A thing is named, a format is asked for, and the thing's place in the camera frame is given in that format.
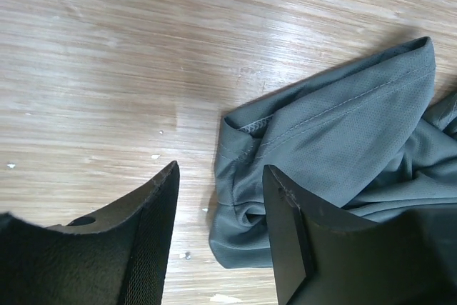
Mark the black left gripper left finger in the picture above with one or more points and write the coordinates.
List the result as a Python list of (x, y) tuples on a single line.
[(117, 254)]

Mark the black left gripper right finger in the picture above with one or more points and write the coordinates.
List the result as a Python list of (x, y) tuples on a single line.
[(322, 254)]

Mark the grey t shirt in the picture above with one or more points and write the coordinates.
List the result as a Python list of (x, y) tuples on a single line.
[(366, 137)]

